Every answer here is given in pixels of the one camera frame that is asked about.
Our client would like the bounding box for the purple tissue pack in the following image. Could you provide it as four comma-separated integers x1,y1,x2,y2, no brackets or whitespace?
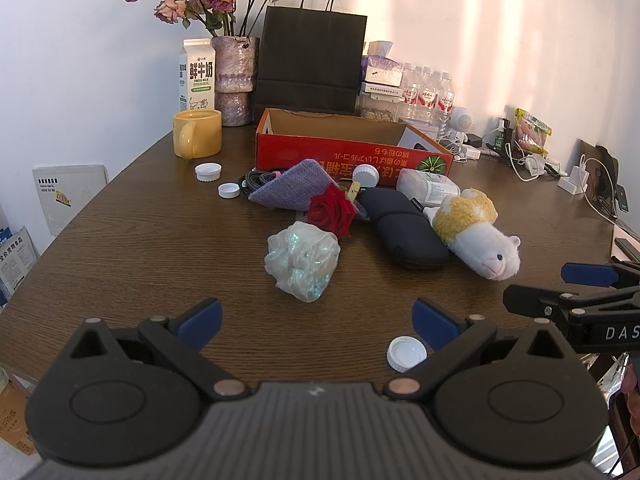
361,40,404,87

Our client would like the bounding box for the white bottle cap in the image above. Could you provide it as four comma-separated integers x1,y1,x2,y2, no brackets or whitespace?
386,336,427,373

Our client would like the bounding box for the yellow ceramic mug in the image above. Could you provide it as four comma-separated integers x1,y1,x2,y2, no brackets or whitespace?
172,110,222,159

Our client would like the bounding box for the white plush alpaca toy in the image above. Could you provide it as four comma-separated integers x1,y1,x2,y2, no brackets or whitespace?
423,188,521,282

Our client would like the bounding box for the black cable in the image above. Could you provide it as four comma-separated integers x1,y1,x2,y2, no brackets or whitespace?
237,168,281,198

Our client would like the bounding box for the white flat box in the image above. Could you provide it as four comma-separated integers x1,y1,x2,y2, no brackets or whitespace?
361,81,402,98

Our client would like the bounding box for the snack bag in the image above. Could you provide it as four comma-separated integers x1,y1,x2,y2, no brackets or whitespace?
514,107,552,156

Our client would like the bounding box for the red artificial rose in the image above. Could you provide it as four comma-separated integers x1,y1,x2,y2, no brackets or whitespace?
307,184,357,238

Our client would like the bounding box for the white plastic jar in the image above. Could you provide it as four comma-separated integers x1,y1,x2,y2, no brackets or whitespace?
396,169,460,207

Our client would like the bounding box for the white screw lid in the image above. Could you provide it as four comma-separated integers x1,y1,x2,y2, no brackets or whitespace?
194,162,222,182

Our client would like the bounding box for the purple glass vase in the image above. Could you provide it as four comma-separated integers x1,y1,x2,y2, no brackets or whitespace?
212,36,259,127

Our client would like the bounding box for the clear nut container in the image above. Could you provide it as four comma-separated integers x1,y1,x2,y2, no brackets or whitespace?
357,92,400,122

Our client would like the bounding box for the white router box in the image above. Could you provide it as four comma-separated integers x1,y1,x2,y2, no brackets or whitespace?
32,165,108,236

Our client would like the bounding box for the black paper bag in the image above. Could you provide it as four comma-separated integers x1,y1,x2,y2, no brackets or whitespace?
252,0,367,120

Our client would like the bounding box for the water bottle pack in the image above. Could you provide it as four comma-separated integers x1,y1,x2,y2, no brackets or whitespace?
398,63,454,138

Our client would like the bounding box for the person's hand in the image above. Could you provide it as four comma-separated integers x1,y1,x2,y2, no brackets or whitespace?
620,365,640,437

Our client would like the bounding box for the small white cap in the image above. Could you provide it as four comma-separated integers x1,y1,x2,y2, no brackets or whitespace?
217,182,241,200

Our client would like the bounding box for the purple knitted cloth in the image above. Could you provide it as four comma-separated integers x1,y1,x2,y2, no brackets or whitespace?
241,159,337,211

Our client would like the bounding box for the white round lid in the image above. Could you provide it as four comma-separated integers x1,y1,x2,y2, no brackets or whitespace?
352,164,380,188

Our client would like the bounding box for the dark blue glasses case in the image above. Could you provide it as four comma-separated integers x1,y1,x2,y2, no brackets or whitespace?
358,188,449,270

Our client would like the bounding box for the white charger block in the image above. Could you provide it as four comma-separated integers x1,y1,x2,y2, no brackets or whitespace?
459,144,482,160

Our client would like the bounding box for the white robot speaker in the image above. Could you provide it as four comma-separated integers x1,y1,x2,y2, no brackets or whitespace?
442,106,473,144

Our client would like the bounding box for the red cardboard box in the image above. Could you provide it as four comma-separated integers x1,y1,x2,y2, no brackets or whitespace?
255,108,454,186

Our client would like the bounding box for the white milk carton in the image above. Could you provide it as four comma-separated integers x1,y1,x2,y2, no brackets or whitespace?
179,38,216,112

